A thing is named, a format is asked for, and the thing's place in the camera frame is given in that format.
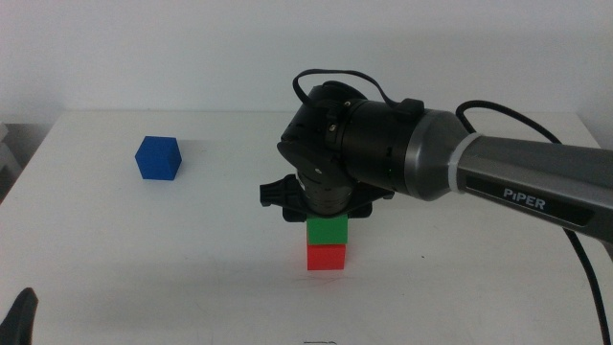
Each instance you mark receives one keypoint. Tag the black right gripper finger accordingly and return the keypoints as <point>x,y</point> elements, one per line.
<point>360,212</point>
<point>293,214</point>

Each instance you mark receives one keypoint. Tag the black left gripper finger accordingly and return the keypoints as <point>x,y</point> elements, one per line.
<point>16,321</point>

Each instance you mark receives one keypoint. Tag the red cube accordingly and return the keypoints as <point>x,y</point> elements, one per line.
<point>326,258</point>

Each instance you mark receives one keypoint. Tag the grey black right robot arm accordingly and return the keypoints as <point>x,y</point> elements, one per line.
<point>503,163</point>

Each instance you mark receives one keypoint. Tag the blue cube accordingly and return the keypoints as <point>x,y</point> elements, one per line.
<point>158,160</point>

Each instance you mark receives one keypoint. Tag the green cube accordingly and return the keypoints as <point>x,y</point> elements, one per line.
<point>327,230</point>

